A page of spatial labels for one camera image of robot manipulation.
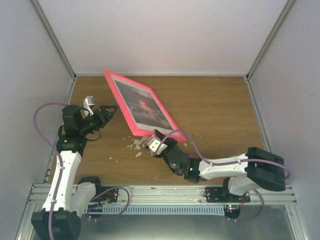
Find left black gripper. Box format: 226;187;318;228
79;105;118;135

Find pink picture frame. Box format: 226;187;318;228
103;69;187;143

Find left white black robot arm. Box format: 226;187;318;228
31;105;118;240

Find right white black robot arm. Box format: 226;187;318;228
146;130;291;203

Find sunset landscape photo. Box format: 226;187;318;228
111;78;177;133

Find broken glass shards pile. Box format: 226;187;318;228
121;135;148;158

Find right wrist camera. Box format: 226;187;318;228
146;135;168;157

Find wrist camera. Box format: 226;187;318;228
146;135;168;157
82;96;95;117

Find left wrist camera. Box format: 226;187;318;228
82;96;95;117

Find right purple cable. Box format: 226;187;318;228
161;129;292;179

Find purple cable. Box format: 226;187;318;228
161;129;292;179
33;102;70;240

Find aluminium mounting rail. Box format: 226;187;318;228
27;183;297;206

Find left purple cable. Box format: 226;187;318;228
33;102;70;240

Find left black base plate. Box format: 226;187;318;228
96;188;119;205

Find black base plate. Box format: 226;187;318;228
202;186;251;204
96;188;119;205

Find grey slotted cable duct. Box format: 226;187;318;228
89;204;225;216

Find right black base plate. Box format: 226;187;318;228
202;186;251;204

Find left vertical aluminium post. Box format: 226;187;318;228
29;0;77;81

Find vertical aluminium post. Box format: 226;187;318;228
245;0;297;81
29;0;77;81

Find right vertical aluminium post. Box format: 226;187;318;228
245;0;297;81

